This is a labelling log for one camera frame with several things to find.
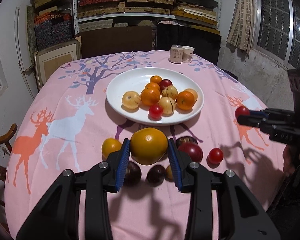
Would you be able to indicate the small yellow plum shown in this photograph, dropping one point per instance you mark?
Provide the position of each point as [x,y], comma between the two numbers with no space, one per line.
[168,172]

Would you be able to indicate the dark brown water chestnut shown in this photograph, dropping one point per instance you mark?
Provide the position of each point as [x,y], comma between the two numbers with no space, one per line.
[133,176]

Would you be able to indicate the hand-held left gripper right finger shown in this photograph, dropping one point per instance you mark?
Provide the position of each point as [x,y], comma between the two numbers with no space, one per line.
[175,170]

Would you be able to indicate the barred window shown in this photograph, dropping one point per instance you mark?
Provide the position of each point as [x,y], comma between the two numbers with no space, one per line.
[275,20]

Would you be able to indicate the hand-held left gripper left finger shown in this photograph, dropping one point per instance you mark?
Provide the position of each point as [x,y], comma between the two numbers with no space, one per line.
[121,170]

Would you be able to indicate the large orange mandarin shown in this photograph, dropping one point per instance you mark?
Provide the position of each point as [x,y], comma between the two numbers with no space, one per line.
[150,97]

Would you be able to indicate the white round plate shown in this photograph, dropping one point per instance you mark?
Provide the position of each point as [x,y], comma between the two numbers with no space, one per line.
[120,90]

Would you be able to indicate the dark purple passion fruit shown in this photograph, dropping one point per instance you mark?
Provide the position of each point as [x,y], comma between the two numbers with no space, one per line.
[185,140]

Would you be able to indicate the black round stool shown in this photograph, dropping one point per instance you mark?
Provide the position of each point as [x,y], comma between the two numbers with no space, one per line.
[230,75]

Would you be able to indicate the pink drink can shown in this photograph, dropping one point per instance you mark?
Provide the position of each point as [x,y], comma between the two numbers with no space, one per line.
[175,53]

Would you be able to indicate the stack of flat woven boxes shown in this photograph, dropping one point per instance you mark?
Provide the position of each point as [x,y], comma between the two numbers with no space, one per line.
[145,0]

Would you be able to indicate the pink deer print tablecloth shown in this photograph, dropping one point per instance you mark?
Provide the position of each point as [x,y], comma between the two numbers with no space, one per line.
[72,120]

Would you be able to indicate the brown panel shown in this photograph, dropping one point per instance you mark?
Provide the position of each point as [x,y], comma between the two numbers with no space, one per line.
[115,41]

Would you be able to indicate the white leaning board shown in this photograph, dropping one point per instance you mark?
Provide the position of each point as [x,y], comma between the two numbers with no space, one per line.
[23,50]

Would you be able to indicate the white paper cup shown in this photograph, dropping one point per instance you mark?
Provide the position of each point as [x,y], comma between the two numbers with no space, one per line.
[187,54]

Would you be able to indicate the dark blue patterned boxes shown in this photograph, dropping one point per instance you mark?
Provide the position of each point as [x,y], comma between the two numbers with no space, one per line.
[52,31]

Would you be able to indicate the dark purple plum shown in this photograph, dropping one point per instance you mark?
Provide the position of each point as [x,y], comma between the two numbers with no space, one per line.
[156,174]

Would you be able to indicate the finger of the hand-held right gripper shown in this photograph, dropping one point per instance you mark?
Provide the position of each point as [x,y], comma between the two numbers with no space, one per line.
[258,113]
[250,121]

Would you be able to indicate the brick pattern curtain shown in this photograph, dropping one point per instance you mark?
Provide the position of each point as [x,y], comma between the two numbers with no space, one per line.
[241,17]

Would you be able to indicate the red cherry tomato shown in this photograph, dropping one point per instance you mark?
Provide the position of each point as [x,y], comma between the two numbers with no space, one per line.
[155,111]
[215,155]
[241,110]

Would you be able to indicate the framed picture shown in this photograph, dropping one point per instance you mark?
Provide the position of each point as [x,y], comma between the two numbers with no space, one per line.
[57,60]

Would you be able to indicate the white metal shelf rack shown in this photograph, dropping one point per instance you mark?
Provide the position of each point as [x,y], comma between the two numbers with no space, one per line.
[75,5]

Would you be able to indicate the black panel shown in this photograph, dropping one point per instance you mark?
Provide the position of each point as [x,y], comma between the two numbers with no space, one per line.
[190,41]

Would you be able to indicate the large red plum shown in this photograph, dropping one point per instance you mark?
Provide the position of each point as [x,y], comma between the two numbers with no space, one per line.
[192,152]

